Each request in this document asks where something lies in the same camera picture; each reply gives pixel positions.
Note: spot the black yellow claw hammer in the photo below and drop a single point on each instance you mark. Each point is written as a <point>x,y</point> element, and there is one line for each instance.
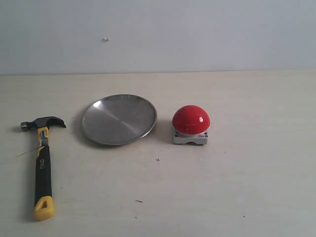
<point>43,207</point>

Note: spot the red dome push button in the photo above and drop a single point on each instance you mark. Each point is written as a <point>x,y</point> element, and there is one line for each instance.
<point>191,124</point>

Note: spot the round stainless steel plate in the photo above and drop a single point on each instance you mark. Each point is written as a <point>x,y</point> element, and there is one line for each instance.
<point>119,119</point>

